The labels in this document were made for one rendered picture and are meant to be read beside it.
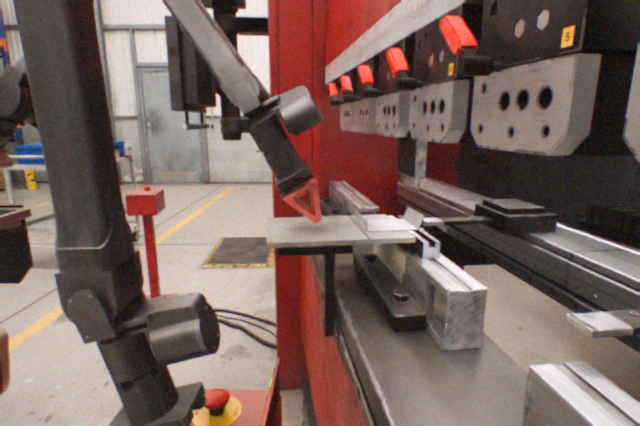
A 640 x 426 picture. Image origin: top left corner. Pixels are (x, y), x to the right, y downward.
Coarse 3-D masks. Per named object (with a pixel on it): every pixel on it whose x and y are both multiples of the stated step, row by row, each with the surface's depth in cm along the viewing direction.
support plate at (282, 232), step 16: (272, 224) 79; (288, 224) 79; (304, 224) 79; (320, 224) 79; (336, 224) 79; (352, 224) 79; (272, 240) 69; (288, 240) 69; (304, 240) 69; (320, 240) 69; (336, 240) 69; (352, 240) 69; (368, 240) 69; (384, 240) 70; (400, 240) 70
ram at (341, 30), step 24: (336, 0) 125; (360, 0) 95; (384, 0) 77; (432, 0) 55; (456, 0) 49; (480, 0) 46; (336, 24) 127; (360, 24) 96; (408, 24) 65; (336, 48) 128; (384, 48) 78; (336, 72) 129
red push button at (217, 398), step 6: (210, 390) 59; (216, 390) 59; (222, 390) 59; (210, 396) 58; (216, 396) 58; (222, 396) 58; (228, 396) 59; (210, 402) 57; (216, 402) 57; (222, 402) 57; (210, 408) 57; (216, 408) 57; (222, 408) 58; (210, 414) 58; (216, 414) 58
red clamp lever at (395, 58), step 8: (392, 48) 63; (392, 56) 61; (400, 56) 61; (392, 64) 61; (400, 64) 60; (392, 72) 61; (400, 72) 59; (408, 72) 60; (400, 80) 57; (408, 80) 58; (416, 80) 58; (400, 88) 58; (408, 88) 58
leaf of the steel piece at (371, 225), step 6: (360, 216) 78; (360, 222) 78; (366, 222) 73; (372, 222) 80; (378, 222) 80; (384, 222) 80; (390, 222) 80; (396, 222) 80; (402, 222) 80; (366, 228) 73; (372, 228) 76; (378, 228) 76; (384, 228) 76; (390, 228) 76; (396, 228) 76; (402, 228) 76; (408, 228) 76; (414, 228) 76
